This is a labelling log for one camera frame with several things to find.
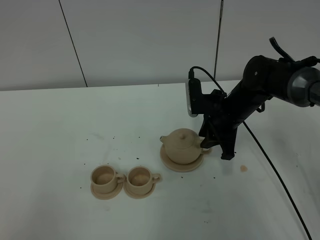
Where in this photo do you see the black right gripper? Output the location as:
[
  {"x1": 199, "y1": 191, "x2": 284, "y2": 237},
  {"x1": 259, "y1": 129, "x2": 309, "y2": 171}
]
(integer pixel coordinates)
[{"x1": 188, "y1": 78, "x2": 237, "y2": 160}]

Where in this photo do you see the tan ceramic teapot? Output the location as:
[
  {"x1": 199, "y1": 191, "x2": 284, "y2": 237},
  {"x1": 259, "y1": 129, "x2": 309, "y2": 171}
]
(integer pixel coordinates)
[{"x1": 159, "y1": 128, "x2": 212, "y2": 165}]

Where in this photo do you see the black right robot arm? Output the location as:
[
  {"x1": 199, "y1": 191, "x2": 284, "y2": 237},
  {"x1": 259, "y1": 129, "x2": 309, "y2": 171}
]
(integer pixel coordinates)
[{"x1": 186, "y1": 37, "x2": 320, "y2": 160}]

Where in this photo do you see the tan teapot saucer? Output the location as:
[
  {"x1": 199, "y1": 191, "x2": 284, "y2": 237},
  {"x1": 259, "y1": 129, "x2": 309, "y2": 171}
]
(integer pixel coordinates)
[{"x1": 159, "y1": 145, "x2": 204, "y2": 173}]

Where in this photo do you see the right tan teacup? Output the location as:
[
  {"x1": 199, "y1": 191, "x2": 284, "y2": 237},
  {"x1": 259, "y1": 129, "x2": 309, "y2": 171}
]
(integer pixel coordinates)
[{"x1": 126, "y1": 166, "x2": 162, "y2": 195}]

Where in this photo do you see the tan teacup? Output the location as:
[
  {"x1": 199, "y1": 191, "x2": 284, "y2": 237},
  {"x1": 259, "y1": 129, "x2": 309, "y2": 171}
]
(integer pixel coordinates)
[
  {"x1": 90, "y1": 165, "x2": 126, "y2": 195},
  {"x1": 126, "y1": 166, "x2": 162, "y2": 195}
]

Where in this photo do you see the right tan cup saucer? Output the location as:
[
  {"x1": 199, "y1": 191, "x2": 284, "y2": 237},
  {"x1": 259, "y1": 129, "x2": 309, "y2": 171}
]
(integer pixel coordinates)
[{"x1": 123, "y1": 182, "x2": 156, "y2": 199}]

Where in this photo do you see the tan cup saucer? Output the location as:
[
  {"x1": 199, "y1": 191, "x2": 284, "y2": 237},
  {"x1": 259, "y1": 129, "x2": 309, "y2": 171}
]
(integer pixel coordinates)
[
  {"x1": 123, "y1": 182, "x2": 156, "y2": 199},
  {"x1": 90, "y1": 182, "x2": 124, "y2": 200}
]

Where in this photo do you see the left tan teacup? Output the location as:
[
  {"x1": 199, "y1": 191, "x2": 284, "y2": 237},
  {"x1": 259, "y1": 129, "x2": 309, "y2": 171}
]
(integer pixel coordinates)
[{"x1": 90, "y1": 165, "x2": 126, "y2": 195}]

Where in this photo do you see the left tan cup saucer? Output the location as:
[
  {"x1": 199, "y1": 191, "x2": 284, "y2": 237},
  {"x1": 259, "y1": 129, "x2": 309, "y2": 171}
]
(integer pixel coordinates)
[{"x1": 90, "y1": 182, "x2": 124, "y2": 200}]

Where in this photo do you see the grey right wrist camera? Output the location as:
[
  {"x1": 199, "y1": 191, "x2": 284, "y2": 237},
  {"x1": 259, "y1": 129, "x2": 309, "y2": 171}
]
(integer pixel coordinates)
[{"x1": 185, "y1": 80, "x2": 198, "y2": 118}]

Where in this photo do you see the black camera cable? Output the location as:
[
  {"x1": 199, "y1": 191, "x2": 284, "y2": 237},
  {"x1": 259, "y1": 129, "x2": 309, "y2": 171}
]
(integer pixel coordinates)
[{"x1": 188, "y1": 66, "x2": 313, "y2": 240}]

